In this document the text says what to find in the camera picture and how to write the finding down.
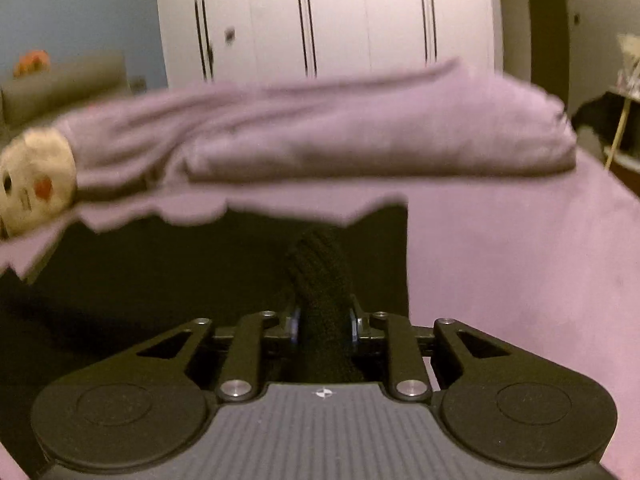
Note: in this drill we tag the yellow kiss emoji pillow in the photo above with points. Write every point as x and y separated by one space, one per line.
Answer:
38 180

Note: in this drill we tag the black knit garment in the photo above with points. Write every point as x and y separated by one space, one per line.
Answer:
96 294

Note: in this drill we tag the wooden side table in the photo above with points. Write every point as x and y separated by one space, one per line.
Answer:
627 86

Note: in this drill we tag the olive green headboard cushion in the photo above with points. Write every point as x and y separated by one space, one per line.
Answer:
84 79

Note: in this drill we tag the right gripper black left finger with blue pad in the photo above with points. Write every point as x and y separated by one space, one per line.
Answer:
139 408

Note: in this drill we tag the purple crumpled blanket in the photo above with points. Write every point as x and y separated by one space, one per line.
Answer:
446 119

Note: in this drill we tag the orange plush toy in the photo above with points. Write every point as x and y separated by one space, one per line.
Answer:
32 62

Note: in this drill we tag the white wardrobe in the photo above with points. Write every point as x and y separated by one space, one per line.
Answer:
273 40

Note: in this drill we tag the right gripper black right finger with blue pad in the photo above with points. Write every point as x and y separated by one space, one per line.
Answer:
499 402

